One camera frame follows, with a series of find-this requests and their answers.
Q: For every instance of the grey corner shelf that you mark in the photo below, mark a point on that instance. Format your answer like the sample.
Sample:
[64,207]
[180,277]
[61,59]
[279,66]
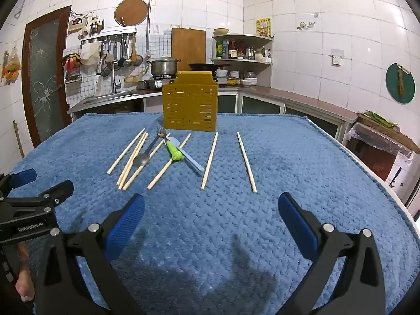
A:
[262,61]

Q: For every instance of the hanging plastic bag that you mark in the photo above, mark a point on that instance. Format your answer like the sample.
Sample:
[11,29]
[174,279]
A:
[12,69]

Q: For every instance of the round woven lid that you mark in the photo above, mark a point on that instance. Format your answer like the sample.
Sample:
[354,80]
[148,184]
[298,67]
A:
[131,11]

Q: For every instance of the steel cooking pot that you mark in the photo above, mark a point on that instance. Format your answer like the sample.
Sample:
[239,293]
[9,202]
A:
[164,67]

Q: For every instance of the small metal kettle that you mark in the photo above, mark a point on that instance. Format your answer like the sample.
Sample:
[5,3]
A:
[250,54]

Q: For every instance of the gas stove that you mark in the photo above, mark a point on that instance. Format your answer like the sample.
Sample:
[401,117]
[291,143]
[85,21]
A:
[160,82]

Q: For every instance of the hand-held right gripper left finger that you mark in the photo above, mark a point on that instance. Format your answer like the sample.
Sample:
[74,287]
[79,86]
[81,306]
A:
[126,226]

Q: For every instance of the kitchen counter cabinet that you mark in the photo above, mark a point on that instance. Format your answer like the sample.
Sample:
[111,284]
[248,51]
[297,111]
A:
[295,100]

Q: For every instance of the dark red sauce bottle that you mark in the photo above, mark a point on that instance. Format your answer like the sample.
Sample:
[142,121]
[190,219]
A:
[233,51]

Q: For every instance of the wooden hanging spatula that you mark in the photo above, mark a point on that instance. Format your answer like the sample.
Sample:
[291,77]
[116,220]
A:
[133,49]

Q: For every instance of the white hanging towel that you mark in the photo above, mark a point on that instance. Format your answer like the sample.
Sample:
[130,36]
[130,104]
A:
[90,54]

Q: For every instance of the brown frosted glass door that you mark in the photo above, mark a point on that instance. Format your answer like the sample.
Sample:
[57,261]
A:
[46,82]

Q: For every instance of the round green board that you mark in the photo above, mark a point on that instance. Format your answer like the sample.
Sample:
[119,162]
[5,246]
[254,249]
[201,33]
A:
[392,87]

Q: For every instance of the black hanging ladle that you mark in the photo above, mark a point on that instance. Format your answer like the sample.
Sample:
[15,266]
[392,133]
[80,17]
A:
[122,60]

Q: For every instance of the hanging straw brush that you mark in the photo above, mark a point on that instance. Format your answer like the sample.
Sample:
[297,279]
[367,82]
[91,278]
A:
[401,82]

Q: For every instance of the steel sink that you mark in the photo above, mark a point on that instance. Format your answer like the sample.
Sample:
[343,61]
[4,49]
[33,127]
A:
[111,96]

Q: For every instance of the green vegetables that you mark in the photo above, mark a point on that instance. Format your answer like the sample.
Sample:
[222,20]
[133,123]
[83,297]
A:
[380,118]

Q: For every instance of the thick wooden board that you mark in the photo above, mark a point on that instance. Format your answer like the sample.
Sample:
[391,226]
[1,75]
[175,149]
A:
[393,134]

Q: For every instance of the metal fork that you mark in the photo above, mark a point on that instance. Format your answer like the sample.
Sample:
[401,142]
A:
[160,131]

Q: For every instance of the plastic covered red cabinet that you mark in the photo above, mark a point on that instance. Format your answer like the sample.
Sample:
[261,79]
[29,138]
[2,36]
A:
[377,157]

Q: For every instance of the person's left hand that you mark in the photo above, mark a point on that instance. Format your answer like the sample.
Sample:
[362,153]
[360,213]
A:
[24,282]

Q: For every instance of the chrome faucet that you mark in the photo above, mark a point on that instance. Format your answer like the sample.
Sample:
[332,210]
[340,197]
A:
[114,78]

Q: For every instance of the metal wall pipe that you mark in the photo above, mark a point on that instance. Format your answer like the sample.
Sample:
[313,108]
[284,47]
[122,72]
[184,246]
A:
[149,16]

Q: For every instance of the wooden cutting board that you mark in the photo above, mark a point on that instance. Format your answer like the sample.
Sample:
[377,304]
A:
[188,49]

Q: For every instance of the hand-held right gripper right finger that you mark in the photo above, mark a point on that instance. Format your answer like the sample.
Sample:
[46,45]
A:
[297,226]

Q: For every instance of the white wall socket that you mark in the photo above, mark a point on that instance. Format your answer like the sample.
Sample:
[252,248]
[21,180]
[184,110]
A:
[337,57]

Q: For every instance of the cream bowl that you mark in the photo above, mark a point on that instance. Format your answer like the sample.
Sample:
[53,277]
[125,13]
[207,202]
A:
[221,31]

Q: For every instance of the stack of white bowls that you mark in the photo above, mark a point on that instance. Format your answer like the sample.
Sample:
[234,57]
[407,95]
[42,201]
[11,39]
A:
[249,80]

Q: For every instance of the green bottle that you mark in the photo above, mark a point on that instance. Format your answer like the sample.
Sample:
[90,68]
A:
[219,51]

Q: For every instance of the beige control box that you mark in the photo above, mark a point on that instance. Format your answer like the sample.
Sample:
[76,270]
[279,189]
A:
[77,26]

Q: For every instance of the black wok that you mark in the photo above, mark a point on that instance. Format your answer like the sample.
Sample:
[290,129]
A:
[203,66]

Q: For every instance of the wall utensil rack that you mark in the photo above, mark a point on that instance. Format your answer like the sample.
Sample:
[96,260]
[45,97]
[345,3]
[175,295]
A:
[108,34]

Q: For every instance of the yellow wall poster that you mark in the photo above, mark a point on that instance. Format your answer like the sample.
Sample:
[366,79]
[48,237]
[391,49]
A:
[263,28]

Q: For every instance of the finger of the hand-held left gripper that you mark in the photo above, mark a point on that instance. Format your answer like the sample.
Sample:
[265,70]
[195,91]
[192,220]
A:
[55,191]
[23,176]

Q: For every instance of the yellow perforated utensil holder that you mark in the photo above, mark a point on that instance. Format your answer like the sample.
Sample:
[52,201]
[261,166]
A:
[190,105]

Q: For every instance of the wooden stick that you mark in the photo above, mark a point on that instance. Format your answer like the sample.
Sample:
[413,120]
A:
[19,139]

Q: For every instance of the blue knitted blanket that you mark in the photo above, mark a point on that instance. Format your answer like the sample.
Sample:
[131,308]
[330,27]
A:
[229,210]

